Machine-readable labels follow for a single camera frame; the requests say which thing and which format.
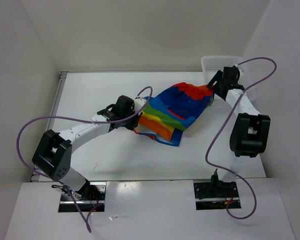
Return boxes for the rainbow striped shorts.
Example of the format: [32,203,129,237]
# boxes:
[134,82,214,147]

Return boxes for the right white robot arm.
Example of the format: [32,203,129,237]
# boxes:
[207,66,271,197]

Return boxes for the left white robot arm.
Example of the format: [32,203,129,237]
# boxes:
[32,95,146,200]

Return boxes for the white plastic basket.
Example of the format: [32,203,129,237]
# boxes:
[200,55,253,88]

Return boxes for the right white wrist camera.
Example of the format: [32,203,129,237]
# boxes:
[233,64,244,76]

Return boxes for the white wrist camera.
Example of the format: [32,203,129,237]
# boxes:
[133,97,147,112]
[233,64,244,76]

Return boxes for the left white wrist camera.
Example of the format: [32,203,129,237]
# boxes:
[133,97,147,112]

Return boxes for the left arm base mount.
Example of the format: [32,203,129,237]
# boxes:
[51,181,107,213]

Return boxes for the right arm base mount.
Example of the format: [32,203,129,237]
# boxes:
[193,179,242,211]

